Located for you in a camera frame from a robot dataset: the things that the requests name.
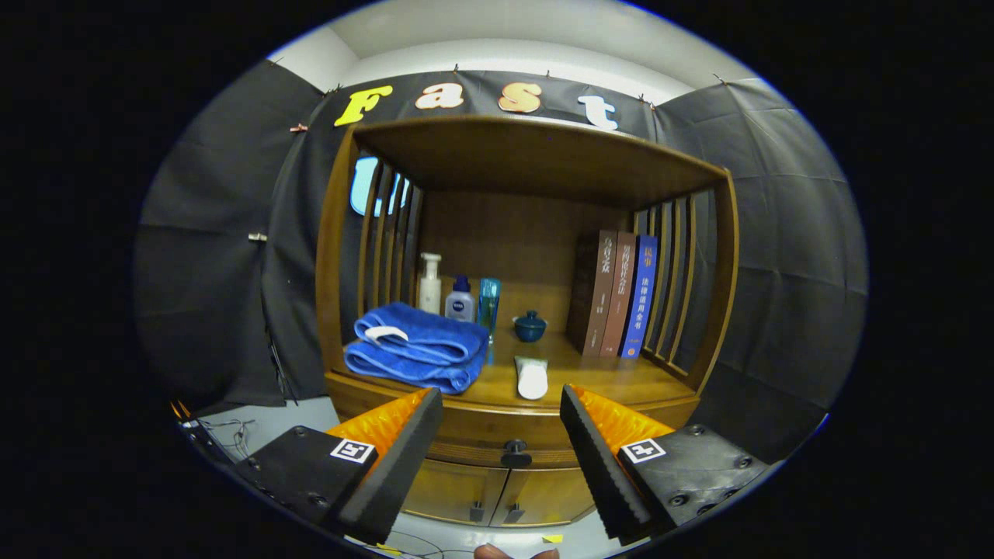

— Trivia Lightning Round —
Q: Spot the wooden countertop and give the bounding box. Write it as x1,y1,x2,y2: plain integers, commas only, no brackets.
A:
325,326,704,429

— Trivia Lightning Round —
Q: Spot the reddish brown book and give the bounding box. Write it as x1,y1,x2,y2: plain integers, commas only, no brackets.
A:
600,231,638,358

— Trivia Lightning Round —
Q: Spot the blue lidded teacup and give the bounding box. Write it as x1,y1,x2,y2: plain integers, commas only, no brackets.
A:
513,311,548,343

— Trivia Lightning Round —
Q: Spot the clear blue bottle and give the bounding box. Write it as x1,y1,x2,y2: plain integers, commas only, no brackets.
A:
478,278,502,345

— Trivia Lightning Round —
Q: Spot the white pump bottle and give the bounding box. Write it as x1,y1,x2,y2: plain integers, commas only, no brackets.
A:
418,252,443,315

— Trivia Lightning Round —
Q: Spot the wooden cabinet door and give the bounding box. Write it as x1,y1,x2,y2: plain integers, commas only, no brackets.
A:
489,466,596,527
404,458,509,527

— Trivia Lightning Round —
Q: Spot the wooden cabinet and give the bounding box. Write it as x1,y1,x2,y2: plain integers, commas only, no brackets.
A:
315,115,739,529

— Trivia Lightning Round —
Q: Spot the dark brown book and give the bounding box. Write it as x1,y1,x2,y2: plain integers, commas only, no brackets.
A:
567,229,619,357

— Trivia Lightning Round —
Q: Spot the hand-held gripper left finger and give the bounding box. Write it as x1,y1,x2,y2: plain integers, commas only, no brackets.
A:
233,387,444,546

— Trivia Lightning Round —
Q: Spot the white bottle with blue cap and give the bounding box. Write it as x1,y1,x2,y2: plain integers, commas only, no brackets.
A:
445,275,476,323

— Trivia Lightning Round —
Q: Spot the blue book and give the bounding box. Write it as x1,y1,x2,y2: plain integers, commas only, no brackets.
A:
619,235,659,359

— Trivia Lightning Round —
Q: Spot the white and green tube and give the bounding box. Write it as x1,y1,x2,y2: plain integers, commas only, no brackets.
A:
514,356,549,401

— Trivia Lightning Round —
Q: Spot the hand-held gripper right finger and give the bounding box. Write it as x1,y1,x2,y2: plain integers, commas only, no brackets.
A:
559,384,770,544

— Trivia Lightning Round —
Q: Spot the folded blue towel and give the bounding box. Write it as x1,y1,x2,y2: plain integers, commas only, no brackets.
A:
344,302,490,394

